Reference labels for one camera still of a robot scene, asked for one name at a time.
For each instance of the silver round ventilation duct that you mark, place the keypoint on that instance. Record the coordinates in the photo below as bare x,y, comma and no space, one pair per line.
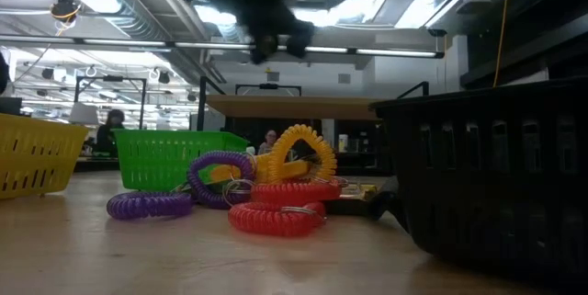
105,5

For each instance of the black monitor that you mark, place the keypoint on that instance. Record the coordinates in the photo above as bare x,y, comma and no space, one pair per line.
10,105

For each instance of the yellow green crayon box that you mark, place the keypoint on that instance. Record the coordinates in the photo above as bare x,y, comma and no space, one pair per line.
367,190

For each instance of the yellow plastic basket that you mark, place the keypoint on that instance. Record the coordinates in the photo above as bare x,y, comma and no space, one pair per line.
37,157

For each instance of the white shade background lamp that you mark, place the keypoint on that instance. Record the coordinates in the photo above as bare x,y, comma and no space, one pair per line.
83,114

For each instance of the orange coil wristband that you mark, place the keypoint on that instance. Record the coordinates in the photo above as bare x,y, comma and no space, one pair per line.
294,192
266,219

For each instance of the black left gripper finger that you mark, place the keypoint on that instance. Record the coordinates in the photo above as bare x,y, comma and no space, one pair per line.
299,42
262,51

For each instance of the wooden shelf riser black frame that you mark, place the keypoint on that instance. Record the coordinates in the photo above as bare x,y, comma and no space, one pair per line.
294,107

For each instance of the dark diagonal beam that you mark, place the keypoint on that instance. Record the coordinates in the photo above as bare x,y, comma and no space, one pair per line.
528,47

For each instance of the black plastic basket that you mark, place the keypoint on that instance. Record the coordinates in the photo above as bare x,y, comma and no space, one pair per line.
482,194

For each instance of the green plastic basket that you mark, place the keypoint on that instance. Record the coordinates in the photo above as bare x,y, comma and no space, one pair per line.
151,162

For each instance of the long linear ceiling light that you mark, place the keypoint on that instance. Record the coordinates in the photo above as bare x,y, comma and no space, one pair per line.
395,52

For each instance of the black aluminium table frame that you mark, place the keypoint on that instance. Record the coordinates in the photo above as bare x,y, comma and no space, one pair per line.
96,165

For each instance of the black background rig frame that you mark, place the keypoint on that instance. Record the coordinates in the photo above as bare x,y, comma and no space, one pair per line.
110,78
268,86

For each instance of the purple coil wristband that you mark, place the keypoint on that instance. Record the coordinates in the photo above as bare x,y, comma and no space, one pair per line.
147,206
194,180

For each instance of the person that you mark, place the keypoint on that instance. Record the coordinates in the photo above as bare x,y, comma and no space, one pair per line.
268,141
110,134

